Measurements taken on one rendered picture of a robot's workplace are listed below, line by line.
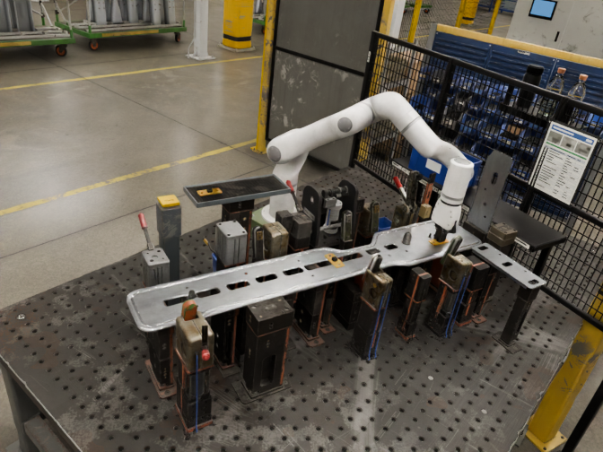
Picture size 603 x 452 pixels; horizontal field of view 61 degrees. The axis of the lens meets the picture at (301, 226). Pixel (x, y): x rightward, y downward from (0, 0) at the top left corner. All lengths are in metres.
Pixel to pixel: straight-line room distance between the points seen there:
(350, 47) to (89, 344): 3.23
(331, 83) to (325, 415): 3.33
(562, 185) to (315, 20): 2.84
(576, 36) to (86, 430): 8.04
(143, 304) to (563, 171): 1.71
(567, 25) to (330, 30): 4.86
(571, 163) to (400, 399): 1.18
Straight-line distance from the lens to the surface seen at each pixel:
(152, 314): 1.54
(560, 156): 2.35
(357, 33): 4.35
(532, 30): 8.80
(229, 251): 1.71
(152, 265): 1.64
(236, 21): 9.61
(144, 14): 9.90
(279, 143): 2.18
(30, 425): 2.36
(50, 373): 1.86
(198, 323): 1.42
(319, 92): 4.64
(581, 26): 8.63
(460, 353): 2.06
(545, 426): 2.85
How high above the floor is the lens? 2.00
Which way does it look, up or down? 30 degrees down
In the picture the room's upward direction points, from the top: 8 degrees clockwise
